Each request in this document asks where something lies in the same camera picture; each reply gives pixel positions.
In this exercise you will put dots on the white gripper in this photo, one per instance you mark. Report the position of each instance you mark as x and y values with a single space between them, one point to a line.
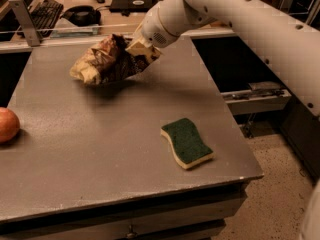
154 31

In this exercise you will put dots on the brown chip bag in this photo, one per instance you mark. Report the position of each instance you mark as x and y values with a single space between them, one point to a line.
108 61

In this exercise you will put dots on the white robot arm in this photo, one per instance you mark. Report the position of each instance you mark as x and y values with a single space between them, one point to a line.
290 48

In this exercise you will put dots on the green and yellow sponge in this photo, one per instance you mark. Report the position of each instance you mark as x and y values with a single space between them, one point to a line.
188 148

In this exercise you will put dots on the black laptop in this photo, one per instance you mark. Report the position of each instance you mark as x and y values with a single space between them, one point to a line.
132 5

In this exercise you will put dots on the black headphones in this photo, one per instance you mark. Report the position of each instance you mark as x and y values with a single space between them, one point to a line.
82 15

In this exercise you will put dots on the black keyboard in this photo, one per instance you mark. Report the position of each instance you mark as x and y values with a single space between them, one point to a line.
45 15

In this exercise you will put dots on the grey metal shelf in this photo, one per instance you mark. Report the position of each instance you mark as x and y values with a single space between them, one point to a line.
258 97

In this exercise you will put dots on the red apple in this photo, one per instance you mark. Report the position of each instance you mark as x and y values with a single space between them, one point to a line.
9 125

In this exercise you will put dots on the grey drawer front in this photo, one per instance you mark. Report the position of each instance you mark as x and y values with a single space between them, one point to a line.
190 218

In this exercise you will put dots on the left metal bracket post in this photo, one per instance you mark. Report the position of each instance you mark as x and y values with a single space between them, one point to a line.
29 30

